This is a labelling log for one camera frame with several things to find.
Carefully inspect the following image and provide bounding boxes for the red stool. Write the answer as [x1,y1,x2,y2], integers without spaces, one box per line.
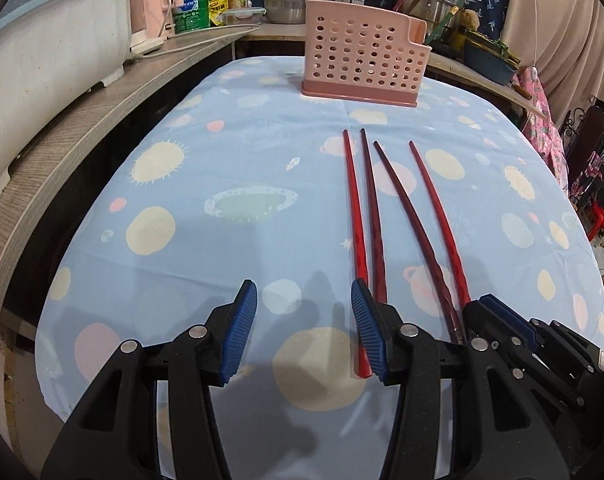
[583,204,604,242]

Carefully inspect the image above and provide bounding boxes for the green chopstick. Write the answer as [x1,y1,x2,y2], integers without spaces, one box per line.
[424,5,464,46]

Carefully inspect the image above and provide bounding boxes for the white dish drainer tub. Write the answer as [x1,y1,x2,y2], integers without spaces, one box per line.
[0,0,137,207]

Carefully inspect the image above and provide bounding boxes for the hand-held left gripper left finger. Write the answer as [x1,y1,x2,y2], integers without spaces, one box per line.
[41,280,259,480]

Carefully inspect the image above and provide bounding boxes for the pink perforated utensil basket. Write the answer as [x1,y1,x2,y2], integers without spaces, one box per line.
[300,0,433,109]

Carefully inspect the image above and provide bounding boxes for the white power cable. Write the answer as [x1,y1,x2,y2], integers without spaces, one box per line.
[131,22,264,62]

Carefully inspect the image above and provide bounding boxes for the clear food container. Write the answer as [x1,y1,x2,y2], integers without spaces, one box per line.
[220,5,264,27]

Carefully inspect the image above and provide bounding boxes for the wooden shelf board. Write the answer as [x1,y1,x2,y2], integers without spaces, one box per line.
[0,24,261,357]

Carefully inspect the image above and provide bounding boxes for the beige curtain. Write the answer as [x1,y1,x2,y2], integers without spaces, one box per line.
[481,0,604,113]

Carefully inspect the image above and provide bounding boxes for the black metal chair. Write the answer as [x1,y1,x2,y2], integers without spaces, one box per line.
[563,104,604,187]

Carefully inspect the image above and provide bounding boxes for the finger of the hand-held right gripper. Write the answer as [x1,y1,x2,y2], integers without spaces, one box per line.
[463,295,541,367]
[529,317,592,367]

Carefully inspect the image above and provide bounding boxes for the green detergent bottle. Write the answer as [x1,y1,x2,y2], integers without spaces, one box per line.
[174,0,212,35]

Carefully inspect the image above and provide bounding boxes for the blue patterned tablecloth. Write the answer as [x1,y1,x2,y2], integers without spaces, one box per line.
[34,57,604,424]

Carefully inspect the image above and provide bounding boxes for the red chopstick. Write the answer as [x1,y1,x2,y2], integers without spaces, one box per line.
[407,140,473,309]
[342,129,372,380]

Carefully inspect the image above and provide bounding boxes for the blue basin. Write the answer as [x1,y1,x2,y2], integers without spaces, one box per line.
[461,37,521,87]

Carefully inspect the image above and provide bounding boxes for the small steel pot with lid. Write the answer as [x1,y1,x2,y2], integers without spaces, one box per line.
[263,0,308,25]

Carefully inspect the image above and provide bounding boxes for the pink floral cloth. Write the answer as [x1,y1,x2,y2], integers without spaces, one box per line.
[513,66,571,192]

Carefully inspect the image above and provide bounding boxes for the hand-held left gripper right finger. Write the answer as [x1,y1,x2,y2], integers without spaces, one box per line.
[350,277,570,480]

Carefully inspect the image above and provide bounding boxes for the pink electric kettle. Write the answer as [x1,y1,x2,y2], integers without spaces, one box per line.
[129,0,184,57]

